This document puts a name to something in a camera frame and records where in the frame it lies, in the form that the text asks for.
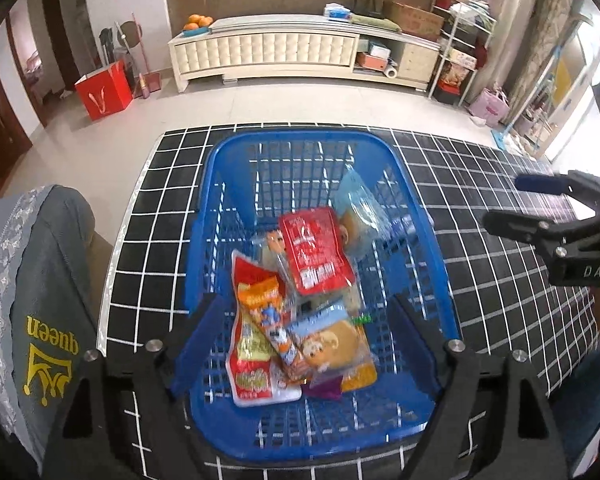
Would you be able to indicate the orange striped snack stick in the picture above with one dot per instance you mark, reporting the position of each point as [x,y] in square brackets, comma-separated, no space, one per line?
[272,320]

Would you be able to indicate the red yellow packet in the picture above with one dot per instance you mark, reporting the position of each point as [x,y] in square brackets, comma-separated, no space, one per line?
[250,375]

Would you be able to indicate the white paper roll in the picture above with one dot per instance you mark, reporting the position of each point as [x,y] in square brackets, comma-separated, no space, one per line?
[390,71]

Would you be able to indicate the green folded cloth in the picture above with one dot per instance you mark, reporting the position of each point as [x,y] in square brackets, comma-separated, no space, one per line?
[375,23]

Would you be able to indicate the white metal rack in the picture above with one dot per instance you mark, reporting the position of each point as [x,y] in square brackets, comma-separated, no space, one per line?
[460,60]

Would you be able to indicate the patterned curtain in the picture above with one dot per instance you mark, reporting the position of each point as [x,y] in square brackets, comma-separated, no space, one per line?
[555,35]

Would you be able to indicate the arched standing mirror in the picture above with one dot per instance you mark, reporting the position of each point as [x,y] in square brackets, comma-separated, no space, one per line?
[575,75]

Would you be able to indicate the white cabinet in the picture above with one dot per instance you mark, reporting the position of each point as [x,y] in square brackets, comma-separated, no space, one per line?
[265,50]

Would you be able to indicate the grey chair cover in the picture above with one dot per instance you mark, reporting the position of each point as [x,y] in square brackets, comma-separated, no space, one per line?
[45,270]

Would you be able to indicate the purple snack packet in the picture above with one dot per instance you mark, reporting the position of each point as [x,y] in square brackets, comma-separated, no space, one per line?
[325,387]

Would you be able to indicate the blue plastic basket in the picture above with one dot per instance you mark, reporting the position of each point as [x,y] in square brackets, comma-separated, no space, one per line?
[305,440]

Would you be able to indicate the standing air conditioner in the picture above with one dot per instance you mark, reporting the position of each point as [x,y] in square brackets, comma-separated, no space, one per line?
[517,20]

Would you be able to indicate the plate of oranges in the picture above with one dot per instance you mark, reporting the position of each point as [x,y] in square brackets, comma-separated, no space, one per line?
[198,22]

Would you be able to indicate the blue tissue box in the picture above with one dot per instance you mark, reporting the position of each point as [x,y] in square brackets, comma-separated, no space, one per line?
[337,11]

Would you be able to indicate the red paper bag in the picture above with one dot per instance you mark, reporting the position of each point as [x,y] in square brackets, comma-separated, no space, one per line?
[105,92]

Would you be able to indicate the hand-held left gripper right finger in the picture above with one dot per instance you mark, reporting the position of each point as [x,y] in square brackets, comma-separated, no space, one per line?
[417,345]

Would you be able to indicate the pink bag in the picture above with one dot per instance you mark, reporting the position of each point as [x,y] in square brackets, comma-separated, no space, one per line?
[490,107]

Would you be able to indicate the small clear snack packet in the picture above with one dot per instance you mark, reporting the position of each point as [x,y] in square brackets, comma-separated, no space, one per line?
[275,245]

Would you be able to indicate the orange snack packet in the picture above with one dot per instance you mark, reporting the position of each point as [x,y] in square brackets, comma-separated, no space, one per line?
[362,377]

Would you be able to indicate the red candy packet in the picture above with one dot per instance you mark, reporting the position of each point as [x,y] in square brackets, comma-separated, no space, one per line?
[315,250]

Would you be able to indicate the grey flat board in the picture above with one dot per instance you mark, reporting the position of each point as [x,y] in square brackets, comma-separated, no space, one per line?
[280,24]

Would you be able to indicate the broom with dustpan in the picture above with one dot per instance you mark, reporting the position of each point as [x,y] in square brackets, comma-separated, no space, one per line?
[147,85]

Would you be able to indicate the stacked boxes in cabinet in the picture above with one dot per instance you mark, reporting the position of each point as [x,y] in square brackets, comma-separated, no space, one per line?
[372,55]

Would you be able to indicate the light blue bread packet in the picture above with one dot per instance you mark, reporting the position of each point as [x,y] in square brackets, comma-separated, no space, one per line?
[330,345]

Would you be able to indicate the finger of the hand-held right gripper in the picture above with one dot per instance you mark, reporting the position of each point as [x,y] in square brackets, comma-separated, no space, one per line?
[515,227]
[540,184]

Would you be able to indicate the clear bread packet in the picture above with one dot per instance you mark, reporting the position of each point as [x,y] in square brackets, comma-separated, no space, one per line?
[362,210]

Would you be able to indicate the blue mop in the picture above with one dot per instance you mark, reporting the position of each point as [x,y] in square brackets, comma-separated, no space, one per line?
[502,140]

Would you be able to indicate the black router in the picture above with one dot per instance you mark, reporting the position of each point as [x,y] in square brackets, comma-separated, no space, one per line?
[367,7]

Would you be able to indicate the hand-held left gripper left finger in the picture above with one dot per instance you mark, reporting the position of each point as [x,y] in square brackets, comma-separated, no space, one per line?
[197,345]

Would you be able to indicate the black checked tablecloth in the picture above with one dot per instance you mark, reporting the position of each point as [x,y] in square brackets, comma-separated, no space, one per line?
[480,270]

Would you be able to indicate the brown cardboard box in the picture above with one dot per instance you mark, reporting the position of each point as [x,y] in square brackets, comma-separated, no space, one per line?
[415,20]

